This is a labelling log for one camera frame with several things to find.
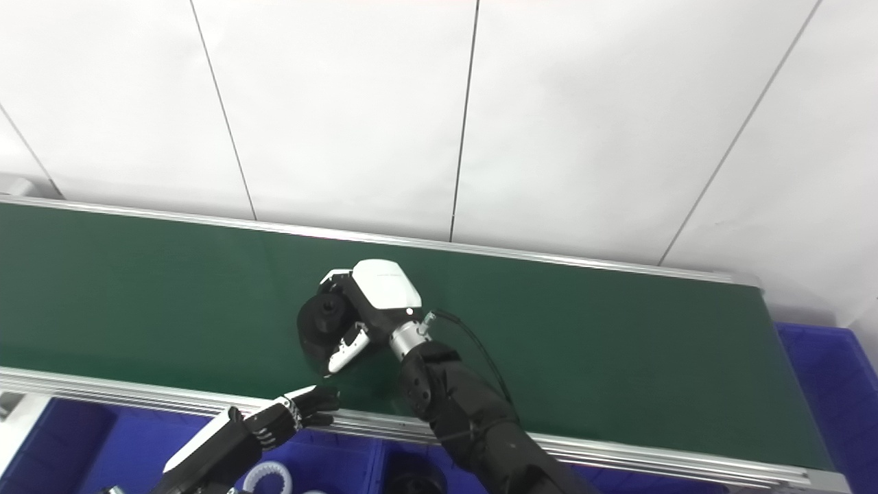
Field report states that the white ring gear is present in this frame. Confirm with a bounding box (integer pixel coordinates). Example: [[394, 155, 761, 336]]
[[244, 461, 294, 494]]

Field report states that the large blue bin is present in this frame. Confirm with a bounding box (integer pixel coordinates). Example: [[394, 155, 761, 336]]
[[775, 322, 878, 494]]

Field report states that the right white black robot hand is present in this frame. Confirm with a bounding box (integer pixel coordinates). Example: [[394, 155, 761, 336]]
[[319, 259, 424, 376]]

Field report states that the black pulley disc part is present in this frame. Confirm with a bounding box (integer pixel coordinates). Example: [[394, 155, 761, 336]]
[[388, 470, 447, 494]]

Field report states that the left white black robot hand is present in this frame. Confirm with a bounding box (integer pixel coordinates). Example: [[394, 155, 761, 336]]
[[147, 384, 342, 494]]

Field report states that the green conveyor belt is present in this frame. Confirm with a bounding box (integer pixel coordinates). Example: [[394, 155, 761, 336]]
[[0, 196, 851, 494], [0, 202, 834, 474]]

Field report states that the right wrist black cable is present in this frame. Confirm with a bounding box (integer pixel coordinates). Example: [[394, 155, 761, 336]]
[[420, 309, 519, 419]]

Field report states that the blue bin with white parts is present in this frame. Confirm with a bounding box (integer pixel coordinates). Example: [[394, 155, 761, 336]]
[[0, 398, 385, 494]]

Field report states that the black flanged hub part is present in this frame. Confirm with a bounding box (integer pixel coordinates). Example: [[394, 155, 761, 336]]
[[296, 285, 364, 375]]

